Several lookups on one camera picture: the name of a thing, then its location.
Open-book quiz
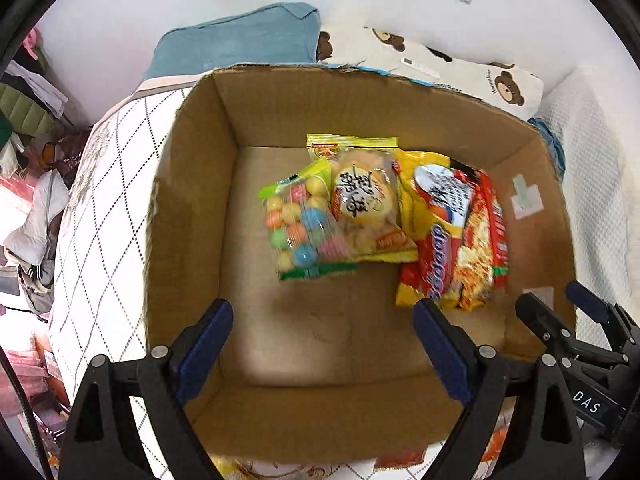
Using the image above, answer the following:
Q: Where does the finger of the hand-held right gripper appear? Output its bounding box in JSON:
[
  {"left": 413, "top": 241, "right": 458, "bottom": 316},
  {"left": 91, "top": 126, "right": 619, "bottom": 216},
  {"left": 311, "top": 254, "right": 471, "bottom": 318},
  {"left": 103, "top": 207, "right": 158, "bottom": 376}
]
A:
[
  {"left": 515, "top": 292, "right": 630, "bottom": 374},
  {"left": 565, "top": 281, "right": 640, "bottom": 356}
]

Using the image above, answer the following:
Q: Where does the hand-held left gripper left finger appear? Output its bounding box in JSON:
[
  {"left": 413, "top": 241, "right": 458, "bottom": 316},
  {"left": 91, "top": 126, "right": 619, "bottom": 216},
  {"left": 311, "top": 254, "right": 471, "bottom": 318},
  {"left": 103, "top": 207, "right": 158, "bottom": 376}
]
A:
[{"left": 60, "top": 298, "right": 235, "bottom": 480}]

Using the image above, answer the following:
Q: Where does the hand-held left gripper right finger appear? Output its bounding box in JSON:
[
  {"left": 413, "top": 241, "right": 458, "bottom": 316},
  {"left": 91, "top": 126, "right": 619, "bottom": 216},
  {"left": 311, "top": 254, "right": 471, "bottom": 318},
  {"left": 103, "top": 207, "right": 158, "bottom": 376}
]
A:
[{"left": 412, "top": 297, "right": 586, "bottom": 480}]

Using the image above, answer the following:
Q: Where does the brown cardboard box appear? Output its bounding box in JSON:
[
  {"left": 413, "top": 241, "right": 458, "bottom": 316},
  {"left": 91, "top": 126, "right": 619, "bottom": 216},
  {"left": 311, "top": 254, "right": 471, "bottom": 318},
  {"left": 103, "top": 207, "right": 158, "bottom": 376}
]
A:
[{"left": 142, "top": 62, "right": 578, "bottom": 461}]

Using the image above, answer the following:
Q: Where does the red instant noodle packet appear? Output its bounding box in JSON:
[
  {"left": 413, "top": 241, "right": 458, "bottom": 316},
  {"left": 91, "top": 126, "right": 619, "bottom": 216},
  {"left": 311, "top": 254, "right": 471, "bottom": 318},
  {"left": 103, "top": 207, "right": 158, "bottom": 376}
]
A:
[{"left": 450, "top": 169, "right": 512, "bottom": 312}]

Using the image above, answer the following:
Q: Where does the yellow instant noodle packet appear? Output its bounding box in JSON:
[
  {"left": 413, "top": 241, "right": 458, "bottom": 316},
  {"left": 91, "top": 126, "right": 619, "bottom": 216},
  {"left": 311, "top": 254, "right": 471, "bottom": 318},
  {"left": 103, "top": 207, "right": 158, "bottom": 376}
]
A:
[{"left": 394, "top": 149, "right": 483, "bottom": 309}]

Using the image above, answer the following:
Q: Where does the colourful candy ball packet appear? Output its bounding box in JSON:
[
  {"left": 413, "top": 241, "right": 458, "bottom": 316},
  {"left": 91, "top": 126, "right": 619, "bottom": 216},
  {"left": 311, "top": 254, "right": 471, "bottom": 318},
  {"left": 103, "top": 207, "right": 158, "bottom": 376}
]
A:
[{"left": 257, "top": 160, "right": 358, "bottom": 282}]

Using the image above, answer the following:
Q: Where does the yellow cracker packet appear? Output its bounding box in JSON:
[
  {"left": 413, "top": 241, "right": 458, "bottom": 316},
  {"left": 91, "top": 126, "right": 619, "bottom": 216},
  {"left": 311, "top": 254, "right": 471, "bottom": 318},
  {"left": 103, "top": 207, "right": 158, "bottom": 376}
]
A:
[{"left": 306, "top": 134, "right": 419, "bottom": 264}]

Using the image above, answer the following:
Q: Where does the orange snack packet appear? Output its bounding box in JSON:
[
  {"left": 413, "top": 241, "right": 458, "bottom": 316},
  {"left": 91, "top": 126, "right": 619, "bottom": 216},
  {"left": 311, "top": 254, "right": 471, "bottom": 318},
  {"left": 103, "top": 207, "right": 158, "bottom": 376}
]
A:
[{"left": 372, "top": 450, "right": 429, "bottom": 471}]

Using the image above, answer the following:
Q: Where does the white knit blanket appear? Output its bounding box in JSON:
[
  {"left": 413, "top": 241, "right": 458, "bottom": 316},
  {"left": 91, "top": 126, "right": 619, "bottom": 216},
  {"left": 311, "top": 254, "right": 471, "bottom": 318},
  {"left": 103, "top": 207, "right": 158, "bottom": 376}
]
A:
[{"left": 540, "top": 67, "right": 640, "bottom": 321}]

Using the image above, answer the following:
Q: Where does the blue blanket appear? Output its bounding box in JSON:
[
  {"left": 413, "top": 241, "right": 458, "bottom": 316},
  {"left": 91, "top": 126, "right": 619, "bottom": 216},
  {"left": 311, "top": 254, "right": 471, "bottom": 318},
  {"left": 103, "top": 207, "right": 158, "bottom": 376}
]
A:
[{"left": 527, "top": 117, "right": 567, "bottom": 184}]

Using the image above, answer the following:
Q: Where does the white jacket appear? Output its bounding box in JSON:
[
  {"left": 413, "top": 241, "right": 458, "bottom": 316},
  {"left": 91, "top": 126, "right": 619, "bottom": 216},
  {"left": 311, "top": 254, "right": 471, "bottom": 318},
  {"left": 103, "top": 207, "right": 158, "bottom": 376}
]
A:
[{"left": 4, "top": 170, "right": 71, "bottom": 267}]

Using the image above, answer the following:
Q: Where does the bear print pillow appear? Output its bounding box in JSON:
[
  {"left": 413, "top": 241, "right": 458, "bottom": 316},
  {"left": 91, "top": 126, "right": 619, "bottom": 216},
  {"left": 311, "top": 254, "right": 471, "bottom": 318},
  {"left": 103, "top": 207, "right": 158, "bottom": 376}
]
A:
[{"left": 317, "top": 25, "right": 546, "bottom": 122}]

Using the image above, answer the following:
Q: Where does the white slim device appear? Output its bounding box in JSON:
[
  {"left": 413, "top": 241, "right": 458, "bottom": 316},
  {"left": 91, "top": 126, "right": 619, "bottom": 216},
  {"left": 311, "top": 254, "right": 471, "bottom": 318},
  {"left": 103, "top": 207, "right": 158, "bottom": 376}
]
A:
[{"left": 401, "top": 57, "right": 442, "bottom": 79}]

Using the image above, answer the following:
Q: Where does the green padded jacket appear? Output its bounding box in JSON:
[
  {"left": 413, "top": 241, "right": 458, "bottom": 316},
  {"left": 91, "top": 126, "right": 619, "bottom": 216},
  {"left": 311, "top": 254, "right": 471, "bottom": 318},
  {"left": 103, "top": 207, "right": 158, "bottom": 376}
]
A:
[{"left": 0, "top": 82, "right": 57, "bottom": 137}]

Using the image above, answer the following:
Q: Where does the blue towel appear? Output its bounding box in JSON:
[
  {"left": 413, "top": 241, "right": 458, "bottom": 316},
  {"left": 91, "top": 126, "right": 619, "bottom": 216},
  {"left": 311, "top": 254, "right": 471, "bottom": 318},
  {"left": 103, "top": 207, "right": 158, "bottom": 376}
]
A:
[{"left": 142, "top": 2, "right": 323, "bottom": 83}]

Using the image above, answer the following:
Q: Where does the pink plush toy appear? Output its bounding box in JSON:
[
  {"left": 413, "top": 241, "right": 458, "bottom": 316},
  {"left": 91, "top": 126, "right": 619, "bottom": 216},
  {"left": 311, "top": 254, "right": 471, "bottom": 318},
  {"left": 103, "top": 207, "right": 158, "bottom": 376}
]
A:
[{"left": 21, "top": 27, "right": 47, "bottom": 62}]

